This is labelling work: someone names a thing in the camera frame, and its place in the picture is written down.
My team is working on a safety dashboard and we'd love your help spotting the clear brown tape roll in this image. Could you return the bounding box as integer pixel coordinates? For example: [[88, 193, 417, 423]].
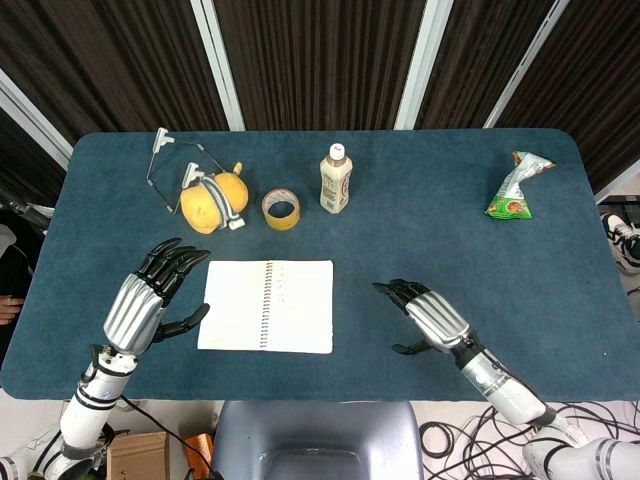
[[261, 188, 303, 232]]

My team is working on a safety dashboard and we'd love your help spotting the black cable tangle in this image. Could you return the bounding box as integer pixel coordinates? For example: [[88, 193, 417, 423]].
[[419, 399, 640, 480]]

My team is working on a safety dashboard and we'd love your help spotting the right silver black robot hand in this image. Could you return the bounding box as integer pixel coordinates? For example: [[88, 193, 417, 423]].
[[372, 278, 474, 357]]

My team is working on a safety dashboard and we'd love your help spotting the spiral notebook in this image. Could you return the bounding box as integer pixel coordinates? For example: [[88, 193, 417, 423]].
[[196, 259, 335, 356]]

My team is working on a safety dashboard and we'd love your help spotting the bystander bare hand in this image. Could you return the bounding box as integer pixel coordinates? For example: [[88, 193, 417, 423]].
[[0, 294, 24, 326]]

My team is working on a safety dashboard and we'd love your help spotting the beige milk tea bottle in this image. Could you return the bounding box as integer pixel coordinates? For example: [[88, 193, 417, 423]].
[[319, 142, 355, 215]]

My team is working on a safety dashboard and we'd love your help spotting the orange cloth item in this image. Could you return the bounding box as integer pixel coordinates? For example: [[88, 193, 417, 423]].
[[183, 433, 216, 474]]

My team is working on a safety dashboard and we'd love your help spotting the brown cardboard box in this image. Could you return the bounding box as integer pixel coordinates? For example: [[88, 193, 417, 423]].
[[105, 430, 171, 480]]

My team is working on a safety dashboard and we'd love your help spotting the white partition post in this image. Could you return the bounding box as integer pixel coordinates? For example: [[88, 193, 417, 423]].
[[394, 0, 454, 131], [0, 67, 74, 171], [483, 0, 571, 129], [189, 0, 246, 132]]

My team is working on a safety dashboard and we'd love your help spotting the green crumpled snack bag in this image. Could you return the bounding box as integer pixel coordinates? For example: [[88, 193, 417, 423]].
[[483, 150, 557, 221]]

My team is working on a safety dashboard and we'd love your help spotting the dark blue cloth-covered table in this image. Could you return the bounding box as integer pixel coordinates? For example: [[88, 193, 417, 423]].
[[0, 128, 640, 404]]

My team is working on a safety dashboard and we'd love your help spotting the yellow pomelo fruit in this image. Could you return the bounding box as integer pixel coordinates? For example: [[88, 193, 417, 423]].
[[179, 160, 250, 235]]

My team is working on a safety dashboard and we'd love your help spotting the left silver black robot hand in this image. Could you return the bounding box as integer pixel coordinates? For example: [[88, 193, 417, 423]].
[[102, 237, 212, 357]]

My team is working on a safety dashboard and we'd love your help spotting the grey white striped strap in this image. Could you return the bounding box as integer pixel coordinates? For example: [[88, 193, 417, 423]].
[[202, 172, 247, 231]]

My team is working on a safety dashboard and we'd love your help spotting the wire frame with white handles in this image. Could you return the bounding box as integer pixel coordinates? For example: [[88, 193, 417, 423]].
[[146, 127, 236, 215]]

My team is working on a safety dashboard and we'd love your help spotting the thin black cable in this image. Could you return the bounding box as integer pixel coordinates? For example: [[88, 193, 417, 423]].
[[118, 393, 221, 480]]

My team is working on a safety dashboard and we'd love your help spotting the white black sneaker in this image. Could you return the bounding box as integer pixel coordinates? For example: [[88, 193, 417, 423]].
[[599, 212, 640, 274]]

